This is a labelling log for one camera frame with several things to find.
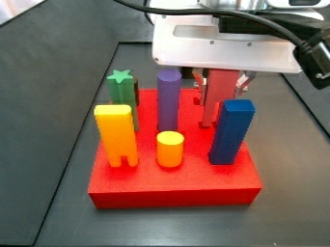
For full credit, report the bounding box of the black cable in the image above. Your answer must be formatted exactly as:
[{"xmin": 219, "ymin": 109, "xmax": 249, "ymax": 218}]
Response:
[{"xmin": 112, "ymin": 0, "xmax": 330, "ymax": 91}]

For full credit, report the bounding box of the green star peg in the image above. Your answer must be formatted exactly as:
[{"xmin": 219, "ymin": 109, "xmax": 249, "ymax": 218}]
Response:
[{"xmin": 107, "ymin": 69, "xmax": 139, "ymax": 130}]

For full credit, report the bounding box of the purple cylinder peg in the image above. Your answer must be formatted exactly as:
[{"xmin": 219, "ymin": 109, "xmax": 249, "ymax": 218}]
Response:
[{"xmin": 158, "ymin": 69, "xmax": 182, "ymax": 131}]

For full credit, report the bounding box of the red peg board base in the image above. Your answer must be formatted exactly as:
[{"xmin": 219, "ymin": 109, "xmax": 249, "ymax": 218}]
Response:
[{"xmin": 88, "ymin": 89, "xmax": 262, "ymax": 208}]

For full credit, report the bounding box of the yellow notched block peg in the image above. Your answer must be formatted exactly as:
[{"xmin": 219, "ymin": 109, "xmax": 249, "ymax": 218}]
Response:
[{"xmin": 94, "ymin": 104, "xmax": 138, "ymax": 167}]

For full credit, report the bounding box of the blue square block peg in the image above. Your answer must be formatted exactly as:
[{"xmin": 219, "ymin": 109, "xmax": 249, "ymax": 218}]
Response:
[{"xmin": 209, "ymin": 99, "xmax": 255, "ymax": 165}]

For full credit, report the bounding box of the short yellow cylinder peg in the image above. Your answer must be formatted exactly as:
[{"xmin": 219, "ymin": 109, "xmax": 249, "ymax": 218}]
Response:
[{"xmin": 156, "ymin": 131, "xmax": 185, "ymax": 168}]

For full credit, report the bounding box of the red double-square block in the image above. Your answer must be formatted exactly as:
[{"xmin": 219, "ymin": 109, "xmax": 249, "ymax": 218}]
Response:
[{"xmin": 202, "ymin": 69, "xmax": 238, "ymax": 127}]

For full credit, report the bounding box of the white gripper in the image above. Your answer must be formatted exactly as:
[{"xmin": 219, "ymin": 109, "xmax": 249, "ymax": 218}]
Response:
[{"xmin": 151, "ymin": 0, "xmax": 326, "ymax": 106}]

